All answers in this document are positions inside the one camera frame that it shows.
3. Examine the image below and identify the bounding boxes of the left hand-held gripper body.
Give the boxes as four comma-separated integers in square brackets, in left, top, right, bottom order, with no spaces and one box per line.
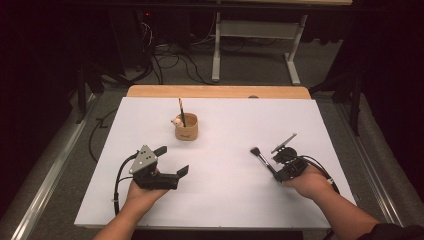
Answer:
[128,144,182,192]

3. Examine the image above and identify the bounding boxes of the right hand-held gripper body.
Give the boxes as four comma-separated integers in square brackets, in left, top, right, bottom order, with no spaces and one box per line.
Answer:
[270,133,310,181]

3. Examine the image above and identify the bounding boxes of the black makeup brush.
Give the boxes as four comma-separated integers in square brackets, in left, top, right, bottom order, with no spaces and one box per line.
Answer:
[250,147,278,177]

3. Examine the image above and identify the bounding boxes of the tan bag-shaped pen holder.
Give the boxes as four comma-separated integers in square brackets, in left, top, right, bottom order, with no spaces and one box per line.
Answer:
[170,112,200,142]

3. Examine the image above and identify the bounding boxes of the black pencil with tan end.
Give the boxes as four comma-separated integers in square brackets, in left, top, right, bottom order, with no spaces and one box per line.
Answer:
[178,97,187,128]

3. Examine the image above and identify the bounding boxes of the person's right hand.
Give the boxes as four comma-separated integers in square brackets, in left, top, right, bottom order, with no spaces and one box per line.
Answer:
[282,164,335,202]

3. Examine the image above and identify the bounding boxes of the person's left hand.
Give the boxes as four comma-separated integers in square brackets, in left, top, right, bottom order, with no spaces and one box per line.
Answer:
[122,180,170,218]

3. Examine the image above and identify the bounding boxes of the white board sheet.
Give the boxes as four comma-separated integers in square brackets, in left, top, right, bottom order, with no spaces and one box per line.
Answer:
[73,96,367,231]

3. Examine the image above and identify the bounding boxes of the black metal stand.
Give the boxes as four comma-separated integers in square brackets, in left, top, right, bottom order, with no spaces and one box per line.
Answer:
[74,61,106,125]
[309,73,364,137]

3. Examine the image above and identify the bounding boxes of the dark computer tower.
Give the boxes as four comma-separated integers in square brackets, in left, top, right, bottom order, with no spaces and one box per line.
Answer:
[109,8,158,73]

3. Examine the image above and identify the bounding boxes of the right hand-held gripper cable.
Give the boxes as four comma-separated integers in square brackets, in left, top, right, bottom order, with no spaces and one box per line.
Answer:
[298,154,342,196]

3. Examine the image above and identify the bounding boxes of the hand-held gripper cable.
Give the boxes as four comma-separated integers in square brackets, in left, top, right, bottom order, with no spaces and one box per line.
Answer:
[113,151,139,217]
[298,154,342,196]

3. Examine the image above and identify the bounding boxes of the left hand-held gripper cable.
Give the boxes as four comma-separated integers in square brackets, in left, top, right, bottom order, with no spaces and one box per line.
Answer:
[113,151,139,217]

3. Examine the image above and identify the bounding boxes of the single black floor cable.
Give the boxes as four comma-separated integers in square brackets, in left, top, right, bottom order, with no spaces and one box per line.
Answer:
[88,107,120,164]

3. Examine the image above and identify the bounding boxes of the tangled black floor cables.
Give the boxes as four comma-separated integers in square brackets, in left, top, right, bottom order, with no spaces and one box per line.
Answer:
[133,19,218,86]

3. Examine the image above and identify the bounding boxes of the aluminium floor rail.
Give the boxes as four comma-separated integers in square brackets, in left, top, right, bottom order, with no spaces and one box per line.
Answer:
[334,101,413,240]
[9,94,101,240]

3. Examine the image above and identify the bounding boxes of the white metal desk frame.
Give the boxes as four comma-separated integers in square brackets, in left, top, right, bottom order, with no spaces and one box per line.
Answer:
[211,0,354,86]

